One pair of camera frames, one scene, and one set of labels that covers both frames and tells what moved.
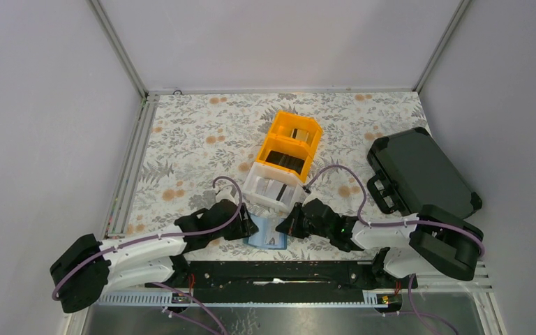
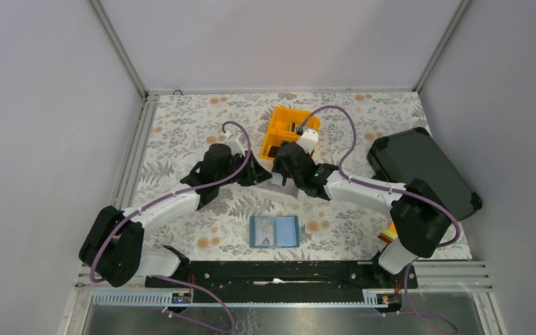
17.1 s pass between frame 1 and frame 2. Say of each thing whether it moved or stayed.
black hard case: stayed
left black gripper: moved
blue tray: stayed
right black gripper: moved
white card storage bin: moved
